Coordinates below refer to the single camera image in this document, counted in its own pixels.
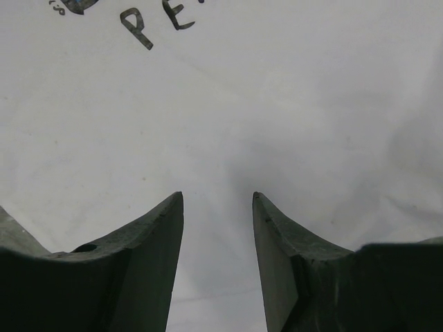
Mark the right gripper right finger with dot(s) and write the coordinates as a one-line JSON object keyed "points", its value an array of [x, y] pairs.
{"points": [[311, 284]]}

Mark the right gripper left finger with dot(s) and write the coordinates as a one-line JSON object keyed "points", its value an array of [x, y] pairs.
{"points": [[122, 281]]}

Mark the white t-shirt flower print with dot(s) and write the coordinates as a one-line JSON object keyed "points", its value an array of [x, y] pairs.
{"points": [[332, 109]]}

